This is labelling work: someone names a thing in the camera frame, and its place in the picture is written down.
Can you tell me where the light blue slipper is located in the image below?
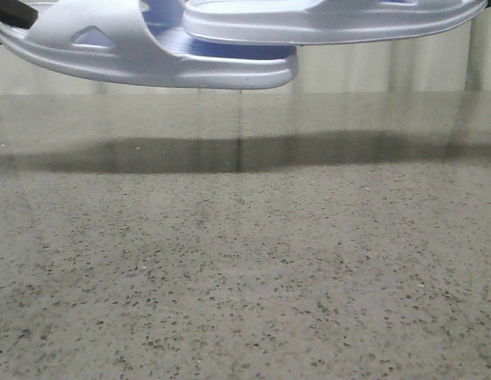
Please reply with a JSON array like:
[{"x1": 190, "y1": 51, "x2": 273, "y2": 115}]
[
  {"x1": 182, "y1": 0, "x2": 488, "y2": 45},
  {"x1": 0, "y1": 1, "x2": 298, "y2": 89}
]

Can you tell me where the beige curtain backdrop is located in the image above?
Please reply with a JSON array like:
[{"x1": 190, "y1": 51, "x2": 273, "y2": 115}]
[{"x1": 0, "y1": 10, "x2": 491, "y2": 95}]

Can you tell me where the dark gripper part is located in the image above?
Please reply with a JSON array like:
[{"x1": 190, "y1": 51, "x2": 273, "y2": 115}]
[{"x1": 0, "y1": 0, "x2": 38, "y2": 29}]

